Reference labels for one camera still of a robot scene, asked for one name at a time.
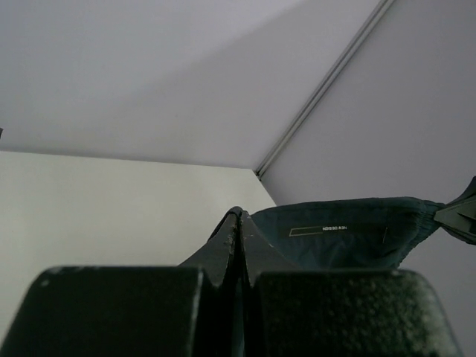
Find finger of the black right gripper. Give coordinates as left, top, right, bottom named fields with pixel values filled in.
left=446, top=177, right=475, bottom=212
left=434, top=208, right=475, bottom=238

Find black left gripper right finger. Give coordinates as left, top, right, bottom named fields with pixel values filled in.
left=239, top=211, right=300, bottom=289

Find right aluminium corner post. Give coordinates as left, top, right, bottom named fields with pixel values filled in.
left=254, top=0, right=394, bottom=181

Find dark navy shorts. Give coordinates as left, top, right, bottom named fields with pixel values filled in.
left=251, top=197, right=445, bottom=271

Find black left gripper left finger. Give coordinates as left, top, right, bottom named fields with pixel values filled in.
left=178, top=207, right=242, bottom=294

